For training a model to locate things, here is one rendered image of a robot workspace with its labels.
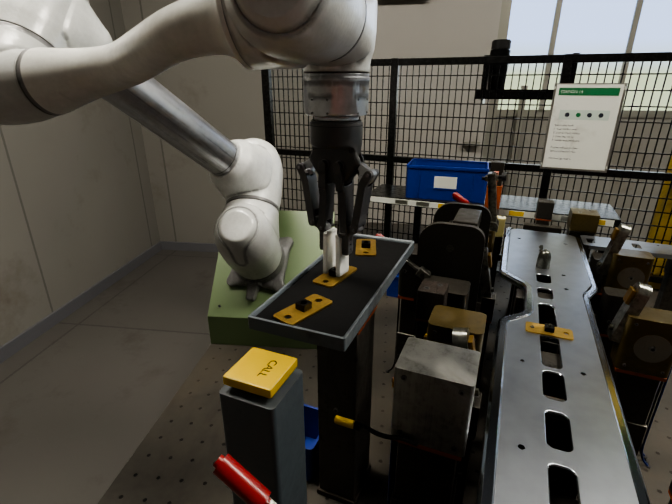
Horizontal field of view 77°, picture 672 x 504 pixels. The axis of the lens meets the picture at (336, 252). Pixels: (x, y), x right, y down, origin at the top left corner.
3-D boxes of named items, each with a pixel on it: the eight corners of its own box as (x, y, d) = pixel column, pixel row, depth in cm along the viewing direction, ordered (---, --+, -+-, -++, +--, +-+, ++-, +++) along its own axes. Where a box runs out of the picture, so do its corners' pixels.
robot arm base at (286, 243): (223, 298, 128) (217, 293, 123) (239, 232, 136) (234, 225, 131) (281, 305, 126) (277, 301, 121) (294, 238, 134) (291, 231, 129)
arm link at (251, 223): (227, 280, 124) (199, 254, 104) (234, 224, 131) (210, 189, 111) (280, 281, 123) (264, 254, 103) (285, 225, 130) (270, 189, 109)
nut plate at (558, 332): (572, 331, 82) (573, 325, 82) (573, 341, 79) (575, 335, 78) (525, 322, 85) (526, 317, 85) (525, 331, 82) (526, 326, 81)
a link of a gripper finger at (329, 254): (326, 233, 64) (322, 232, 65) (326, 274, 67) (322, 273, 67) (337, 227, 67) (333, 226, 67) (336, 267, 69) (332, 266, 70)
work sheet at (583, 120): (606, 172, 155) (628, 83, 144) (539, 168, 163) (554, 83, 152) (605, 171, 157) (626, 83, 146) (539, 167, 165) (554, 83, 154)
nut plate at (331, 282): (331, 288, 64) (331, 281, 63) (311, 282, 66) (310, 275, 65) (358, 269, 70) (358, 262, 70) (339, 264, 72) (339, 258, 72)
